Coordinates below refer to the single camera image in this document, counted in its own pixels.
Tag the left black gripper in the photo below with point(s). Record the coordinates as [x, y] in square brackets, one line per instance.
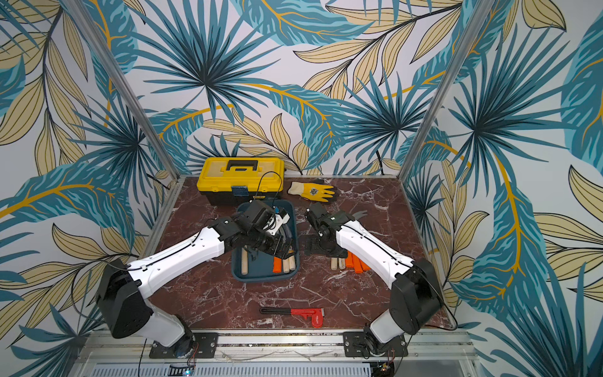
[276, 250]

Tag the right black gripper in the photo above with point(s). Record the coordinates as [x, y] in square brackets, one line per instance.
[320, 240]

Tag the teal plastic tray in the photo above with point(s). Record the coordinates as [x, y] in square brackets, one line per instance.
[259, 264]

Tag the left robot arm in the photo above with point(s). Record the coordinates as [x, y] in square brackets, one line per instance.
[125, 289]

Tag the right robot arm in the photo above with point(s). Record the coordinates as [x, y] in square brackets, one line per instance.
[415, 293]

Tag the yellow work glove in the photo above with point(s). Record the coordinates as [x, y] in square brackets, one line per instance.
[314, 192]

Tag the red black pipe wrench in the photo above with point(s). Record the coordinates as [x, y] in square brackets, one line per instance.
[316, 315]

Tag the yellow black toolbox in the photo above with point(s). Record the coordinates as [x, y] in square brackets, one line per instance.
[231, 181]

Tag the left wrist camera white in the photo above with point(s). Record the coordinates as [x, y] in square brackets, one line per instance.
[279, 219]

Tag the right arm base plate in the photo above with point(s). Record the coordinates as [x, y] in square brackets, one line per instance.
[361, 344]

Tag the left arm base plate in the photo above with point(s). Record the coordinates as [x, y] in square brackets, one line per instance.
[200, 345]

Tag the aluminium front rail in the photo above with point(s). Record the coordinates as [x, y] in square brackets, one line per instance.
[312, 345]

